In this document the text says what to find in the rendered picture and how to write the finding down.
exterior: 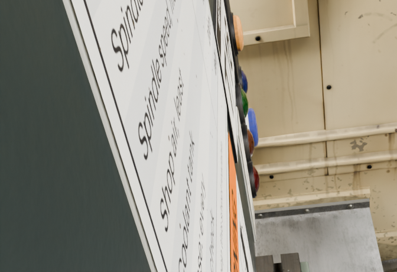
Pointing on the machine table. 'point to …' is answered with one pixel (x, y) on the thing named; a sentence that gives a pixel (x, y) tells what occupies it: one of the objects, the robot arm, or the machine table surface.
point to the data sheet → (159, 107)
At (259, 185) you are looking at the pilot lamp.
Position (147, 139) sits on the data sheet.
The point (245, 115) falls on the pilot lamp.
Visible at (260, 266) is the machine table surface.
